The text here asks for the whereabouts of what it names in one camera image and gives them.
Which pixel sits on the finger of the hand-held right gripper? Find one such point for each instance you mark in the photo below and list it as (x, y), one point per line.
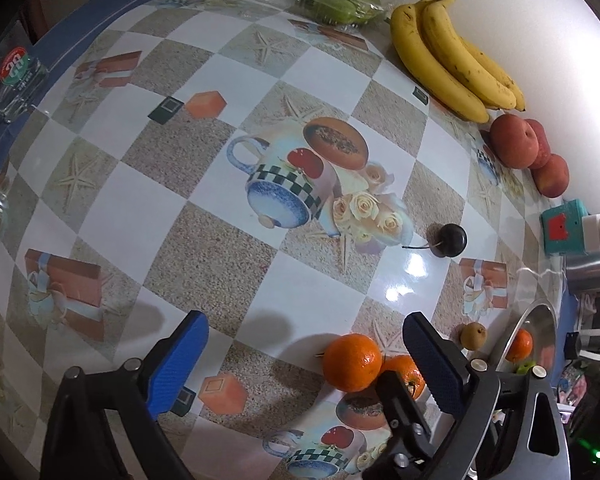
(405, 415)

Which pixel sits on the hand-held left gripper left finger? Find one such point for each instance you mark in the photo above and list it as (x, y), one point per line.
(180, 360)

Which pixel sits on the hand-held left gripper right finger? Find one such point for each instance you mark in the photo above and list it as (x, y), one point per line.
(430, 355)

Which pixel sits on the brown longan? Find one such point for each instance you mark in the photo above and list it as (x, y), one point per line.
(472, 336)

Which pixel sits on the small green jujube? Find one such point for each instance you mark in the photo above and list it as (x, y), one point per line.
(525, 366)

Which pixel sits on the stainless steel bowl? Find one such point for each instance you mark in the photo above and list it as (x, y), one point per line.
(540, 320)

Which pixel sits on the dark cherry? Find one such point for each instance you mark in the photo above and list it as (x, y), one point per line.
(452, 239)

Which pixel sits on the colourful printed fabric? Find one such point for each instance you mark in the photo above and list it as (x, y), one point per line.
(572, 385)

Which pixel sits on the black plug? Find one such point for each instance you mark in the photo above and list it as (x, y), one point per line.
(571, 346)

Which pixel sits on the stainless steel kettle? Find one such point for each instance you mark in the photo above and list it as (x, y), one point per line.
(595, 270)

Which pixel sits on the teal power strip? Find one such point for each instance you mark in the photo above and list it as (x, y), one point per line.
(560, 227)

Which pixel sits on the red apple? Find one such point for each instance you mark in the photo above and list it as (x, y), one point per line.
(552, 176)
(514, 141)
(544, 146)

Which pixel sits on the yellow banana bunch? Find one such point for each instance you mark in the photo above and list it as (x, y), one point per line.
(430, 60)

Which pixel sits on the clear drinking glass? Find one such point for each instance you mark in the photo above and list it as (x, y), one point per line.
(17, 85)

